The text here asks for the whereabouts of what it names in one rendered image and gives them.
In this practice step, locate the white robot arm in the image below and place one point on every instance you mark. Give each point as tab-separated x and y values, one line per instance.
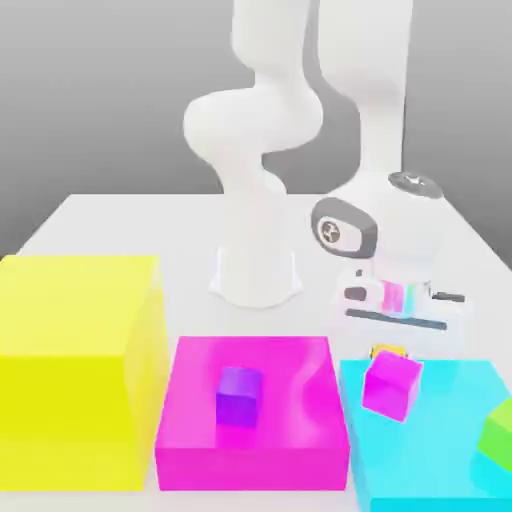
256	120

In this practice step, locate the large yellow box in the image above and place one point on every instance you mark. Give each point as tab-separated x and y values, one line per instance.
76	360

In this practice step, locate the small orange cube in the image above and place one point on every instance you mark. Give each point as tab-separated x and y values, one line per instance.
394	349

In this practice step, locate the small green cube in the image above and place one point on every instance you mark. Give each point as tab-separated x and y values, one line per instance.
498	436

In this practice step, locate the small magenta cube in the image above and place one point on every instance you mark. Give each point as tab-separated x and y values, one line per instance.
390	390

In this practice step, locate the large magenta box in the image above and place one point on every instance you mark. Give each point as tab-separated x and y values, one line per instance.
260	456

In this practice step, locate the large cyan box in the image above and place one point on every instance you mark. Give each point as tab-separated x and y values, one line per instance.
436	460

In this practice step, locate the small purple cube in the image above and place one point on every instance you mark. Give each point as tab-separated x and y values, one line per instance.
237	404

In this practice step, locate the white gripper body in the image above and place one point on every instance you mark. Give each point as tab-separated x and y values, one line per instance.
404	334

